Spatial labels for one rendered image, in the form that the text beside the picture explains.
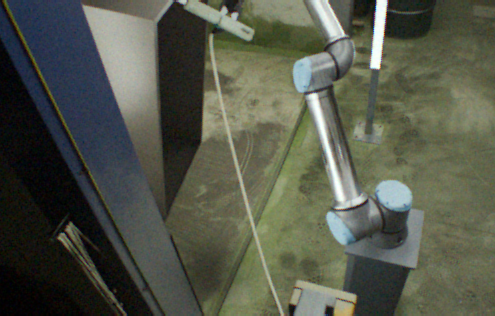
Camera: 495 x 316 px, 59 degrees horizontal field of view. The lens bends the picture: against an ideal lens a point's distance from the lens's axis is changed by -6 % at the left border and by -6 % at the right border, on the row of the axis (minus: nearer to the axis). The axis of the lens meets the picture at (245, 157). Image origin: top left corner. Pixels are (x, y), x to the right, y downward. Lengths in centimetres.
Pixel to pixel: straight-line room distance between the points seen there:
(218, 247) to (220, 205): 31
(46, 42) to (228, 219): 222
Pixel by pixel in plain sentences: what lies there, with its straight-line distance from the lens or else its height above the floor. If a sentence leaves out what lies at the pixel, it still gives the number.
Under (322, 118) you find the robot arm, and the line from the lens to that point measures 170.
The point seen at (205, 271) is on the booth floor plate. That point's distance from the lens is 268.
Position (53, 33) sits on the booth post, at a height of 200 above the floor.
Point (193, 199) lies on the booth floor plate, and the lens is 300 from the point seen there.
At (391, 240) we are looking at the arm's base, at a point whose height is 69.
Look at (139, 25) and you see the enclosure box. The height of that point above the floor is 161.
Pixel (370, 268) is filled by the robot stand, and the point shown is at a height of 53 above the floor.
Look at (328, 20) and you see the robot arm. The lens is 181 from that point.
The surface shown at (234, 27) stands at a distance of 193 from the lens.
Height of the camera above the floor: 234
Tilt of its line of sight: 46 degrees down
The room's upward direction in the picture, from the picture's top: 8 degrees counter-clockwise
